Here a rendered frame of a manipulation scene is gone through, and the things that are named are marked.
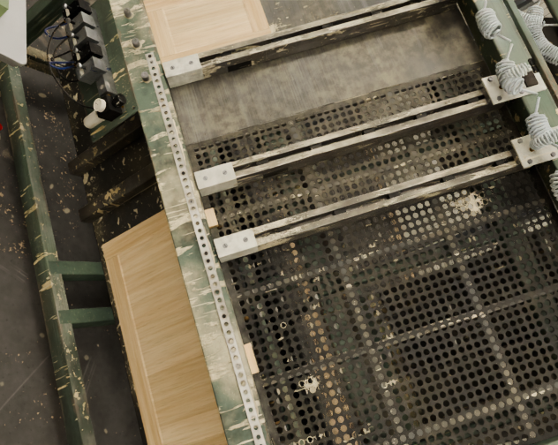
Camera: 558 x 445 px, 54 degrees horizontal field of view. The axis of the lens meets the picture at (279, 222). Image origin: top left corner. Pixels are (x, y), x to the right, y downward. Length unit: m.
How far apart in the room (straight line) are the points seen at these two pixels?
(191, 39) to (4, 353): 1.32
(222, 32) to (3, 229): 1.16
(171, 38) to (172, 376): 1.22
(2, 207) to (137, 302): 0.69
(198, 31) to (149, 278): 0.93
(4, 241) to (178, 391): 0.92
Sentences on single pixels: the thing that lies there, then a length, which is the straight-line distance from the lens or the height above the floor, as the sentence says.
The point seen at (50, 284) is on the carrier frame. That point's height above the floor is 0.18.
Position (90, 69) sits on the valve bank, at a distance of 2.02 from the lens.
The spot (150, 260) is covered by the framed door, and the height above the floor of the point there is 0.48.
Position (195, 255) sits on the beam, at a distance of 1.74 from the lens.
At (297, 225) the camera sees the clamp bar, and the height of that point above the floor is 1.13.
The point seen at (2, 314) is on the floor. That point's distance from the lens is 2.31.
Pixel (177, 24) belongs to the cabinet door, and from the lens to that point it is 2.15.
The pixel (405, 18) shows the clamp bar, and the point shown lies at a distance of 2.16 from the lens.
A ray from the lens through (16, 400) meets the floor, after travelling 2.25.
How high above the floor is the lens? 1.86
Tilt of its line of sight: 26 degrees down
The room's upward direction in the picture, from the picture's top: 64 degrees clockwise
